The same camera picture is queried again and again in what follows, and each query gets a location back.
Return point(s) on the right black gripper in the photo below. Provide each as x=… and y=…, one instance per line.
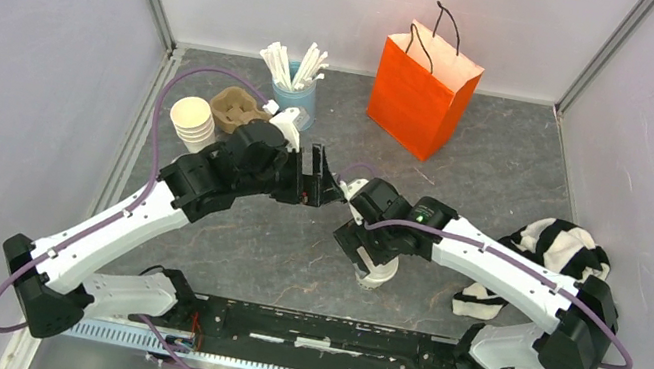
x=350, y=236

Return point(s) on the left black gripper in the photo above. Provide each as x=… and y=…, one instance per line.
x=310, y=190

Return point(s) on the white paper coffee cup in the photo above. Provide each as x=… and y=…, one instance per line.
x=371, y=276

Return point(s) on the orange paper bag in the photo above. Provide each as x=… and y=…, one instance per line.
x=422, y=87

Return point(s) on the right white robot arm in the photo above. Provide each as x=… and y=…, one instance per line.
x=570, y=324

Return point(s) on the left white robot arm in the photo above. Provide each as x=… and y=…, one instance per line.
x=55, y=278

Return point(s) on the blue straw holder cup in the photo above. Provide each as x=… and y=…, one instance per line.
x=302, y=93

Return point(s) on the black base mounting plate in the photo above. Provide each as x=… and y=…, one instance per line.
x=290, y=358

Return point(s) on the stack of paper cups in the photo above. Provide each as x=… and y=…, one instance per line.
x=194, y=124

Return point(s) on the black white striped cloth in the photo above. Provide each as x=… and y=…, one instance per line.
x=558, y=245

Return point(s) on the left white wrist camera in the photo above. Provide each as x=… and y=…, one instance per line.
x=288, y=122

